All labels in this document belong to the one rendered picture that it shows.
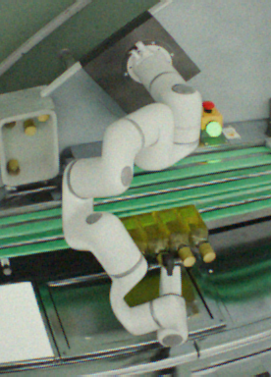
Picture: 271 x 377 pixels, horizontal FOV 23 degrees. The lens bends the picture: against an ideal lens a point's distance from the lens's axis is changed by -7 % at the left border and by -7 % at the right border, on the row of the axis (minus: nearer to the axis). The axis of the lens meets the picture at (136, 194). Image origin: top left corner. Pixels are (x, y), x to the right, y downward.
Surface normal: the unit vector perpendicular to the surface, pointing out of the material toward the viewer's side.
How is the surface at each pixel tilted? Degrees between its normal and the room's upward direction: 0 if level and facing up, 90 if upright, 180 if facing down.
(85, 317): 90
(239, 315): 90
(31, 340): 90
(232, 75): 0
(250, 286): 91
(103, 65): 1
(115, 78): 1
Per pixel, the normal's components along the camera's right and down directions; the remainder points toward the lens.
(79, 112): 0.29, 0.56
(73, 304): 0.00, -0.81
